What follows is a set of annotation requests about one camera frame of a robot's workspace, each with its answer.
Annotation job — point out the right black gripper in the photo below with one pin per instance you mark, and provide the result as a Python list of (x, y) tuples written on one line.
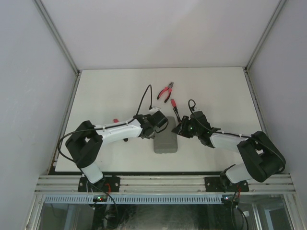
[(182, 130)]

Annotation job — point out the aluminium frame post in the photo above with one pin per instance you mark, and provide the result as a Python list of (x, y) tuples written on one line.
[(262, 72), (42, 10)]

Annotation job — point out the blue slotted cable duct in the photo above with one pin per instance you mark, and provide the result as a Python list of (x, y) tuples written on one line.
[(134, 199)]

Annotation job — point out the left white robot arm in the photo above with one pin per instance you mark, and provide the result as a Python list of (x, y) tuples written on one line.
[(85, 142)]

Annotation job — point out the grey plastic tool case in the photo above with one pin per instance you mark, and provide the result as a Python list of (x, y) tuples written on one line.
[(165, 141)]

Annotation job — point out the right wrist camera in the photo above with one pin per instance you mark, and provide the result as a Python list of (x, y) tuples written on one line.
[(196, 109)]

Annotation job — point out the red handled pliers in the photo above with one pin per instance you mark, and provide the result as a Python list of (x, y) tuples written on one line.
[(167, 89)]

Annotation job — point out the red black screwdriver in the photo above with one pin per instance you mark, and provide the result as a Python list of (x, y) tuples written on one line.
[(174, 105), (177, 115)]

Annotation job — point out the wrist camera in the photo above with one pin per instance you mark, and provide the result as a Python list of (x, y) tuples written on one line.
[(196, 109), (154, 109)]

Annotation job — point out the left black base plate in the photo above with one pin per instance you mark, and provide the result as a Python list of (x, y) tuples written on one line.
[(107, 184)]

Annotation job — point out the right aluminium frame post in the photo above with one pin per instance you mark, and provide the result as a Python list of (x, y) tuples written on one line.
[(262, 72)]

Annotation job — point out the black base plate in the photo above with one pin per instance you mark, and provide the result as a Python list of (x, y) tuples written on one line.
[(216, 184), (107, 184)]

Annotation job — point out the left aluminium frame post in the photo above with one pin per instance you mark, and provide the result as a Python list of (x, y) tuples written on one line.
[(42, 10)]

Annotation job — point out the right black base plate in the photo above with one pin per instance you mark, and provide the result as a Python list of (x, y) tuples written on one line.
[(216, 184)]

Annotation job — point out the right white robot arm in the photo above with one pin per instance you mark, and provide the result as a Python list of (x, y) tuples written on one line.
[(261, 159)]

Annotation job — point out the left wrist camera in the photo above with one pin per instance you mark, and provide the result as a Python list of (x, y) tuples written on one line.
[(154, 109)]

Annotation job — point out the aluminium mounting rail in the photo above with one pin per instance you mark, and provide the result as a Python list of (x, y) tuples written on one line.
[(162, 184)]

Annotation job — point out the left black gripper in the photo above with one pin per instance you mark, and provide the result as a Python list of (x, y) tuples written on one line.
[(151, 137)]

